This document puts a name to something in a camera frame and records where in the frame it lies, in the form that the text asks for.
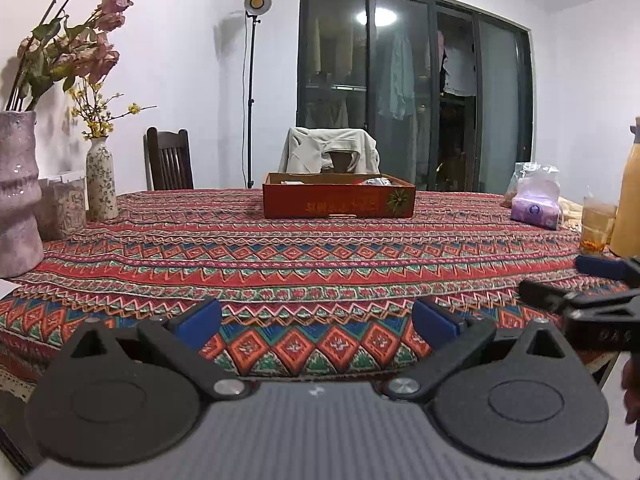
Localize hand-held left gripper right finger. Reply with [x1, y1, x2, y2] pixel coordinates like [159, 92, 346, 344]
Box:
[385, 297, 576, 402]

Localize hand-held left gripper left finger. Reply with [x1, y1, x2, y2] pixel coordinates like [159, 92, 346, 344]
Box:
[67, 297, 251, 402]

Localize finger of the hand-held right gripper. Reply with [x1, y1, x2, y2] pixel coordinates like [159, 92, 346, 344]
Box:
[575, 255, 640, 288]
[519, 280, 640, 318]

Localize pile of snack packets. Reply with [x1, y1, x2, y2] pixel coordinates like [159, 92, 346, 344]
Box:
[280, 176, 397, 187]

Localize red cardboard box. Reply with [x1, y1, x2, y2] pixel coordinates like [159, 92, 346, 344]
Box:
[262, 172, 417, 220]

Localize person's right hand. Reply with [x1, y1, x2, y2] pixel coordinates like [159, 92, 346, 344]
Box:
[621, 355, 640, 461]

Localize glass cup of tea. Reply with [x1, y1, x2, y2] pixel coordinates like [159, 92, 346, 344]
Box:
[580, 196, 619, 254]

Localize yellow thermos bottle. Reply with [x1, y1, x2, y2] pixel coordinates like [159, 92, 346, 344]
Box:
[609, 117, 640, 257]

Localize purple tissue pack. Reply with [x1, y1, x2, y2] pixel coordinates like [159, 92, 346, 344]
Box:
[511, 180, 565, 231]

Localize clear plastic bag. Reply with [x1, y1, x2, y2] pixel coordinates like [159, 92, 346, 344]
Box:
[505, 161, 560, 207]

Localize small floral ceramic vase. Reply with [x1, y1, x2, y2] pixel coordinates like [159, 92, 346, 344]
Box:
[86, 137, 120, 221]

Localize clear lidded storage jar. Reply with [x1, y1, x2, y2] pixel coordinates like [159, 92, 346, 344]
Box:
[39, 171, 89, 241]

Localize beige jacket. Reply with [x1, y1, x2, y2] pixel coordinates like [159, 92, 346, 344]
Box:
[278, 127, 381, 176]

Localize black floor lamp stand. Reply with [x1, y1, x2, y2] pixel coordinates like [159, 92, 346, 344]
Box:
[244, 0, 274, 190]

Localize large pink ceramic vase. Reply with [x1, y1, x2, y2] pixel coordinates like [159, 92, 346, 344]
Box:
[0, 110, 45, 279]

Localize yellow flower sprigs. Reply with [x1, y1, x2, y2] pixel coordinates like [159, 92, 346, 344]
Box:
[69, 80, 157, 141]

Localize light blue hanging garment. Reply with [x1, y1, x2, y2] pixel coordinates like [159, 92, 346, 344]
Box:
[378, 30, 416, 122]

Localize black framed glass sliding door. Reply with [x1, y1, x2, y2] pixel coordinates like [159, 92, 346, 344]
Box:
[298, 0, 535, 195]

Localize dried pink rose bouquet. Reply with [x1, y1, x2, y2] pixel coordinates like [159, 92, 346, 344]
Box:
[5, 0, 135, 113]

